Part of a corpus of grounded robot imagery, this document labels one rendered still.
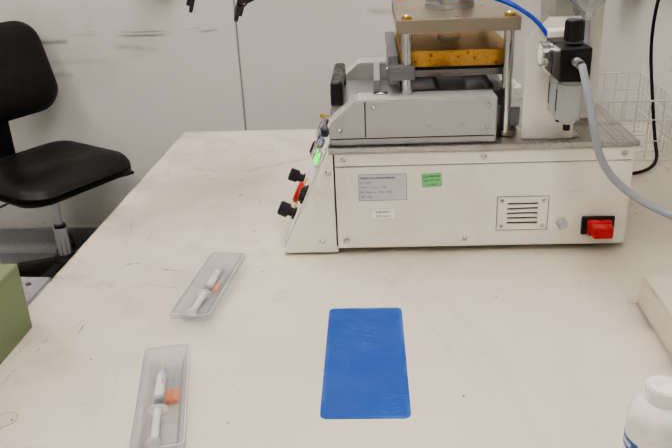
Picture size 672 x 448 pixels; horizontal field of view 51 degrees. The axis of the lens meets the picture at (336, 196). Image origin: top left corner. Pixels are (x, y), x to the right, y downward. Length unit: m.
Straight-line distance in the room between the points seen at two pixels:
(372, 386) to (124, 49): 2.12
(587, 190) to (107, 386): 0.73
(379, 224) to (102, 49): 1.87
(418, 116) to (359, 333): 0.34
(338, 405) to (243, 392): 0.11
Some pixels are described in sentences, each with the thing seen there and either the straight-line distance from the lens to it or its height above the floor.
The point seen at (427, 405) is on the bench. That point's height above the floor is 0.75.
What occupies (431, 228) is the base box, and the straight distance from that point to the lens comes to 1.12.
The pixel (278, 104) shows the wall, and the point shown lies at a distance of 2.69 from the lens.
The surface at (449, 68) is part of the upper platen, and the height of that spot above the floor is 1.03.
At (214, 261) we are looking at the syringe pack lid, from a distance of 1.11.
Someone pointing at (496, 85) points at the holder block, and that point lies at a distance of 1.16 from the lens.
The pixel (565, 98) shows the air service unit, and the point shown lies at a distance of 0.99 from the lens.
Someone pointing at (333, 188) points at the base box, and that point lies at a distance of 1.10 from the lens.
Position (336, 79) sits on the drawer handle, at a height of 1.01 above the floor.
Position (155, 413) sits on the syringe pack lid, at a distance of 0.82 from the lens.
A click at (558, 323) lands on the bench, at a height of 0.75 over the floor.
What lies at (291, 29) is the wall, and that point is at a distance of 2.62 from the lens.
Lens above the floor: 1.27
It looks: 22 degrees down
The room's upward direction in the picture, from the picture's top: 3 degrees counter-clockwise
